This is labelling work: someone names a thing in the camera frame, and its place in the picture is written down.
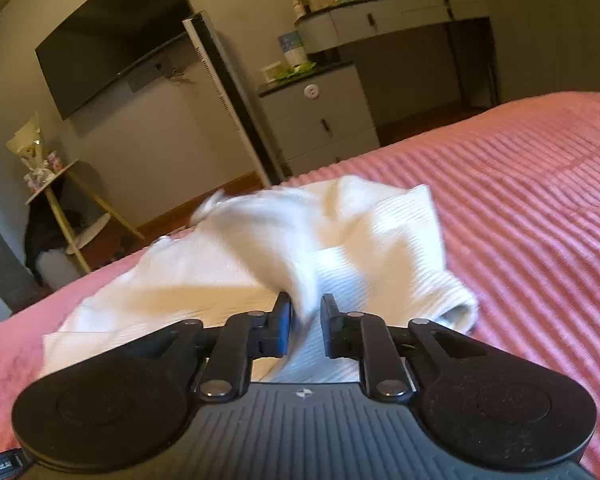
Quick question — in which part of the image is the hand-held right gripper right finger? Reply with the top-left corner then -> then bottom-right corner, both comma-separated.
320,293 -> 476,402

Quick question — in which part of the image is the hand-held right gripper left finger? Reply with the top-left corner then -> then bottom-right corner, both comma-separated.
145,291 -> 294,402

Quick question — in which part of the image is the white ribbed knit garment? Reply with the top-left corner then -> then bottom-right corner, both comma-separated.
41,175 -> 481,386

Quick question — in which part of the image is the grey drawer cabinet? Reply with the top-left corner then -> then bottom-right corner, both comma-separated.
257,61 -> 382,177

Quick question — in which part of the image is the pink ribbed bed blanket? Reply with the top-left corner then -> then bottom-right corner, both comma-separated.
0,91 -> 600,480

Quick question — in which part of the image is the white bin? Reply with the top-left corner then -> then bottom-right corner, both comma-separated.
34,246 -> 82,292

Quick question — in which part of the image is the tall white tower appliance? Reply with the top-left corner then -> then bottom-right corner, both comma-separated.
182,10 -> 287,187

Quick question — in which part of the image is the green packet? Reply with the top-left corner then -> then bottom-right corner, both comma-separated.
271,61 -> 318,82

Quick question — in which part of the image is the black cloth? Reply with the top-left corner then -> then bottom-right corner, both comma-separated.
23,180 -> 90,283

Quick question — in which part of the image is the yellow-legged side table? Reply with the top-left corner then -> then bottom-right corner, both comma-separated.
24,158 -> 147,276

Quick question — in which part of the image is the blue and white box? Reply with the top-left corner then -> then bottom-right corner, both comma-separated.
278,30 -> 309,69

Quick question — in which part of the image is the grey door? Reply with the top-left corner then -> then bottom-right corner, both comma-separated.
0,199 -> 43,313

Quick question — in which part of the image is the wrapped flower bouquet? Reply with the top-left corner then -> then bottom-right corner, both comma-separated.
5,112 -> 65,192

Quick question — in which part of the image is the grey vanity desk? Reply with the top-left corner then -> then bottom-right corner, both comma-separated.
294,0 -> 502,112

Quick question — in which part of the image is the black wall television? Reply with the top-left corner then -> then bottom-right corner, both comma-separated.
34,0 -> 192,121

